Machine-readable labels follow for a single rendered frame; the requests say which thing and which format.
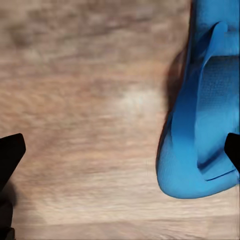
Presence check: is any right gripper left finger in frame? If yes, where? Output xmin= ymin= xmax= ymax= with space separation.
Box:
xmin=0 ymin=133 xmax=26 ymax=193

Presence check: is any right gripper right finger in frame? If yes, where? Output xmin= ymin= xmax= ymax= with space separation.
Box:
xmin=224 ymin=132 xmax=240 ymax=173

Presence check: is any sandal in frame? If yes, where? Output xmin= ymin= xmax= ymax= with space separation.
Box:
xmin=156 ymin=0 xmax=240 ymax=199

